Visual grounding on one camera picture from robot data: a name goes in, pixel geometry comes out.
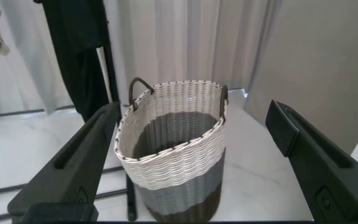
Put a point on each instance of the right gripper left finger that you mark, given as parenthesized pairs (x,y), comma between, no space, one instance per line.
(73,165)

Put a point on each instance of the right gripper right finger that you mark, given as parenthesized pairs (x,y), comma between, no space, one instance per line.
(322,174)

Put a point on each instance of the black clothes rack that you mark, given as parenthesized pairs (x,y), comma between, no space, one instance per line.
(131,199)

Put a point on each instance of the white laundry basket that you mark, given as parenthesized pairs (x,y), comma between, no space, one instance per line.
(179,155)

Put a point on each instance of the black garment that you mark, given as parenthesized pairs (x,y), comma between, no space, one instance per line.
(76,62)

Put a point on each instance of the white curtain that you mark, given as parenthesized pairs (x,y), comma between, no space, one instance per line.
(172,40)

